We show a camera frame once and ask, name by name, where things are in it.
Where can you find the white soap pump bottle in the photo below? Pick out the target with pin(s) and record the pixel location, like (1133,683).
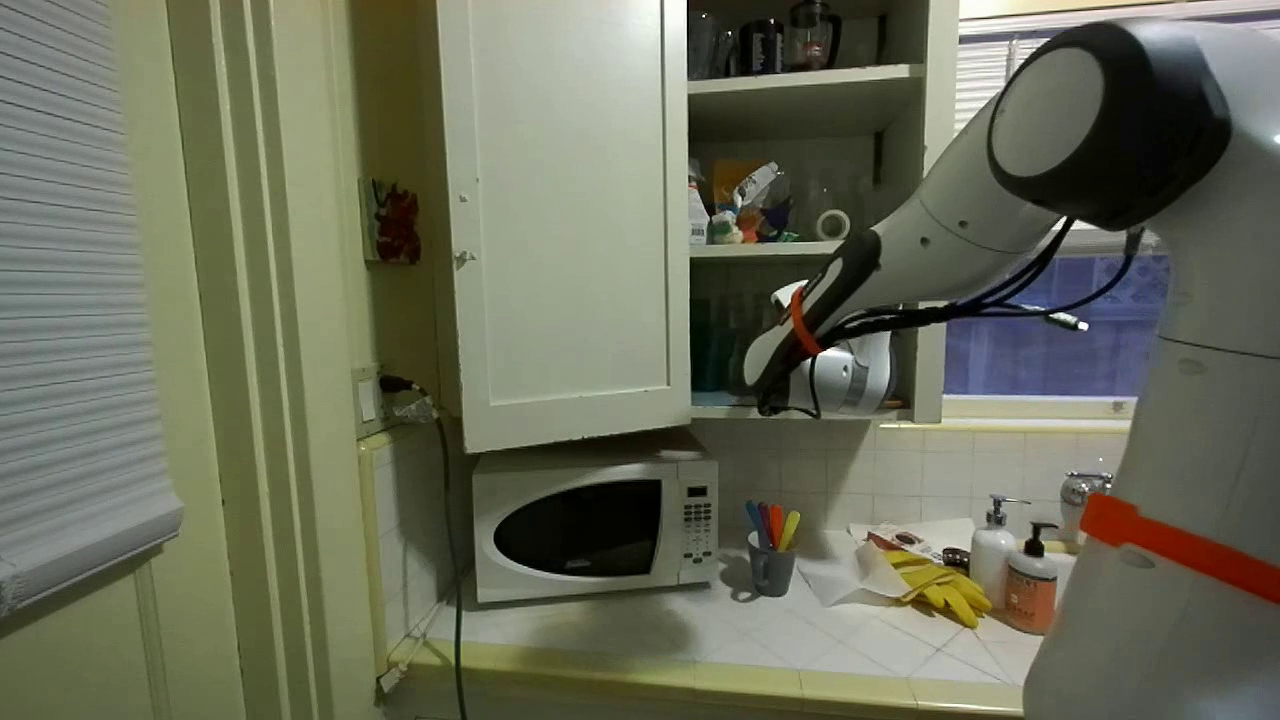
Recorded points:
(989,549)

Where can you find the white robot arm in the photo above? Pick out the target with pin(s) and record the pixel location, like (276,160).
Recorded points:
(1157,133)

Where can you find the colourful utensils in mug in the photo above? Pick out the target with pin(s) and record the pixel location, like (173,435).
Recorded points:
(774,527)

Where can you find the white window blind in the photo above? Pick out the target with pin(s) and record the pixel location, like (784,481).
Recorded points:
(82,454)

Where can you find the grey mug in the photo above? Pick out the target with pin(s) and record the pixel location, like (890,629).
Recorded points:
(768,568)

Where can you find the orange soap pump bottle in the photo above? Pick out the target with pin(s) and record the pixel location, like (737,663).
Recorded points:
(1028,588)

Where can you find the white microwave oven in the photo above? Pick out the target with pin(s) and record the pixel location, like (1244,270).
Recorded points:
(548,527)

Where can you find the white paper towel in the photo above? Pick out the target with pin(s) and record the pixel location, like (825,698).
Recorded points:
(859,567)

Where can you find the white cabinet door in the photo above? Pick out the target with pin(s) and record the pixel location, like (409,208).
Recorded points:
(565,216)

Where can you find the yellow rubber glove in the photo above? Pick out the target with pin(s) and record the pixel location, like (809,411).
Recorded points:
(940,588)

